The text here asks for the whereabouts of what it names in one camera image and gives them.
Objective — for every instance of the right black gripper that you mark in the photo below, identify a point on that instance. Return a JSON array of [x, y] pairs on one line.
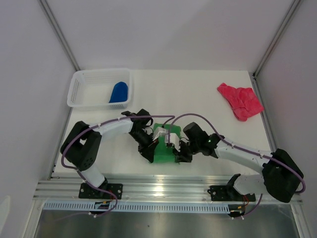
[[181, 156]]

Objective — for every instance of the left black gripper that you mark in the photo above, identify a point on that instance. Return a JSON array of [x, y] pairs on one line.
[[147, 149]]

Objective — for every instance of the green towel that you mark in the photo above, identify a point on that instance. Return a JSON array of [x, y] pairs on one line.
[[163, 153]]

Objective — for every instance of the blue towel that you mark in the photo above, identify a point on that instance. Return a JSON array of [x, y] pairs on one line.
[[119, 93]]

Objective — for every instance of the pink towel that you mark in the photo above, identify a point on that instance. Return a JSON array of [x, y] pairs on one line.
[[243, 101]]

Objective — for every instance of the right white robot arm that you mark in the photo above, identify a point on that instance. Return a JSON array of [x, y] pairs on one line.
[[276, 172]]

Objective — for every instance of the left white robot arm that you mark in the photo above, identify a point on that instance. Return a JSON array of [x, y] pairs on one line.
[[81, 146]]

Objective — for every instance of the white plastic basket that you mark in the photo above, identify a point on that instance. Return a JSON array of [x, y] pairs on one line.
[[91, 89]]

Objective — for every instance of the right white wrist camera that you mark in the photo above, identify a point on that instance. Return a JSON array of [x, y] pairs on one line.
[[172, 139]]

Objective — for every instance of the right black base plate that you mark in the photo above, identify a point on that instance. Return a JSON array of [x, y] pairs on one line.
[[228, 193]]

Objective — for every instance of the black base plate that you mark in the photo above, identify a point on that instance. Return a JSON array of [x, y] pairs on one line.
[[87, 192], [228, 193]]

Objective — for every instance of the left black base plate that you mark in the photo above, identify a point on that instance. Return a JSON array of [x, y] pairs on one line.
[[87, 192]]

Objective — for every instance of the aluminium front rail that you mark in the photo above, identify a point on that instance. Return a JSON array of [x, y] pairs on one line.
[[136, 188]]

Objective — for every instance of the white slotted cable duct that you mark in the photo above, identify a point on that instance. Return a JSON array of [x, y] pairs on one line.
[[91, 206]]

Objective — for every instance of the left aluminium corner post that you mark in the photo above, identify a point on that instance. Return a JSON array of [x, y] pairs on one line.
[[52, 20]]

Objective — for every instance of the aluminium corner post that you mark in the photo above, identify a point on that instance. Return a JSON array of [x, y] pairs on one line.
[[286, 21], [52, 20]]

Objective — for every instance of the right aluminium corner post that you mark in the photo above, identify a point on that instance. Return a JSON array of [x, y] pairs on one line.
[[286, 21]]

